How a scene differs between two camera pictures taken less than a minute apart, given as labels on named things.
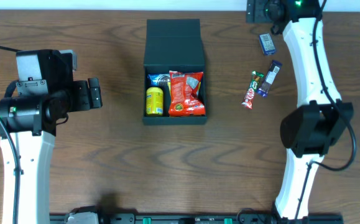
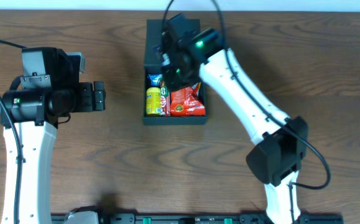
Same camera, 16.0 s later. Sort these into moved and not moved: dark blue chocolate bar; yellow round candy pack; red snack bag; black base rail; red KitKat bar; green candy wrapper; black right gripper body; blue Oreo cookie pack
Moved: red KitKat bar; green candy wrapper; black right gripper body; dark blue chocolate bar
Not moved: blue Oreo cookie pack; red snack bag; yellow round candy pack; black base rail
